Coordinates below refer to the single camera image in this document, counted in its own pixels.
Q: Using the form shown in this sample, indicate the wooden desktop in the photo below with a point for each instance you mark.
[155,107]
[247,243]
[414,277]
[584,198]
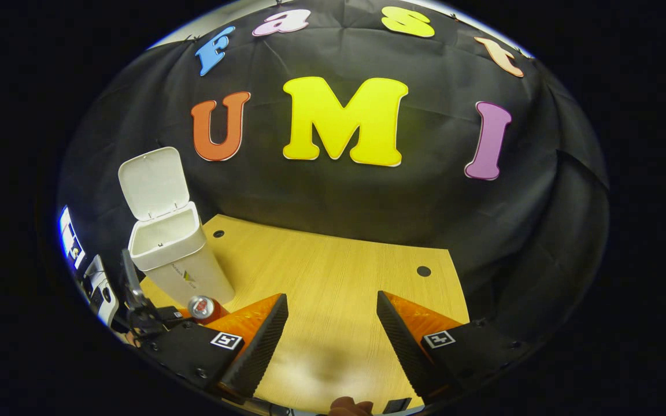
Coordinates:
[339,277]

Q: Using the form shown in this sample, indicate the white computer desk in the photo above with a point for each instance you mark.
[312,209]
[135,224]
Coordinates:
[100,286]

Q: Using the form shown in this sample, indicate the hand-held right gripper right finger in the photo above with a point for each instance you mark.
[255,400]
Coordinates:
[405,352]

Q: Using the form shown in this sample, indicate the white desktop garbage bin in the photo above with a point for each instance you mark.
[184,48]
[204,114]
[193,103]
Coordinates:
[177,271]

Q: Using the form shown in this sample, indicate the red pop can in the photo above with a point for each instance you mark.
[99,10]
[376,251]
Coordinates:
[203,307]

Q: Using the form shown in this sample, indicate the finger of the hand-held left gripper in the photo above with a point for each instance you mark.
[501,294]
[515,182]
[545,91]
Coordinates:
[172,315]

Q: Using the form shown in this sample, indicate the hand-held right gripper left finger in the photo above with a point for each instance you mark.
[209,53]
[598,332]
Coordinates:
[261,352]

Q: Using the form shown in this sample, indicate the computer monitor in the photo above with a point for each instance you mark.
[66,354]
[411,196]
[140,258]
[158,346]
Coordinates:
[71,238]

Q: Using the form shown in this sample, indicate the black backdrop cloth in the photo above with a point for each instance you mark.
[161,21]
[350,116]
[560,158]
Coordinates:
[367,196]

